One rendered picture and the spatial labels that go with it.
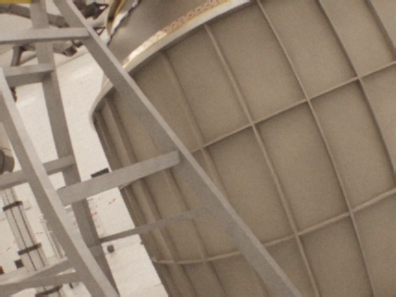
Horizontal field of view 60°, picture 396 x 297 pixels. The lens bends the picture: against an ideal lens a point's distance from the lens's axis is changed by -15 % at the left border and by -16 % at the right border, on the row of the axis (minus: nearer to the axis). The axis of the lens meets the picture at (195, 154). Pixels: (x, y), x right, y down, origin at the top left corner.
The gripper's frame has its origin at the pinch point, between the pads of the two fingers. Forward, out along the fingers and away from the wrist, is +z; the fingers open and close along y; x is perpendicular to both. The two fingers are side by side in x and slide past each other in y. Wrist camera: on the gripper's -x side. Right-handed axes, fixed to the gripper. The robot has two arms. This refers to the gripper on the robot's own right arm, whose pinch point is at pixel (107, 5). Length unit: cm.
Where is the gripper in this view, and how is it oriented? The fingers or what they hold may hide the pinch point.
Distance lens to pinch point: 207.5
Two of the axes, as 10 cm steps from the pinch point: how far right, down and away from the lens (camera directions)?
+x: 5.3, 8.5, 0.3
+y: -3.8, 2.0, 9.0
